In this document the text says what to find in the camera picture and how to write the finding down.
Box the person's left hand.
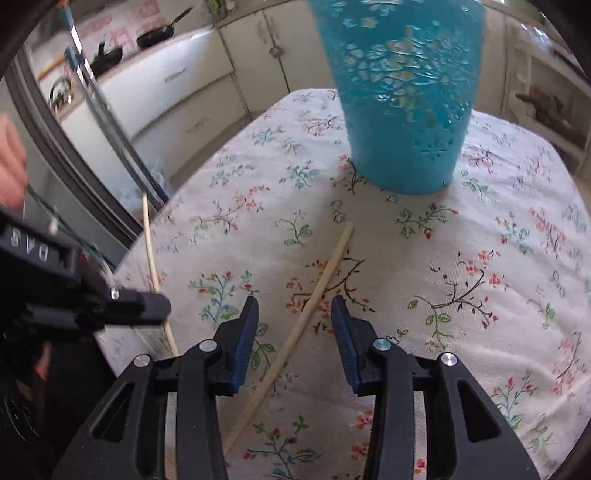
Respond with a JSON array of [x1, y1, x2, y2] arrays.
[[0, 113, 29, 212]]

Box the bamboo chopstick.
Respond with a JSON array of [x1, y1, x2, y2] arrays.
[[222, 222, 355, 455], [141, 193, 179, 357]]

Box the floral white tablecloth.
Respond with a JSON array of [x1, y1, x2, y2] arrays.
[[115, 90, 590, 479]]

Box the black wok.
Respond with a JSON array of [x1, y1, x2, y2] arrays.
[[90, 41, 123, 78]]

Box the black frying pan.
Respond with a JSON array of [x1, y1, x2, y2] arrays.
[[136, 7, 193, 50]]

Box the white storage rack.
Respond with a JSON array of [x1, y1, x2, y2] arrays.
[[503, 19, 590, 175]]

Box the blue perforated plastic basket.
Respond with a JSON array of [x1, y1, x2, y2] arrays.
[[310, 0, 485, 195]]

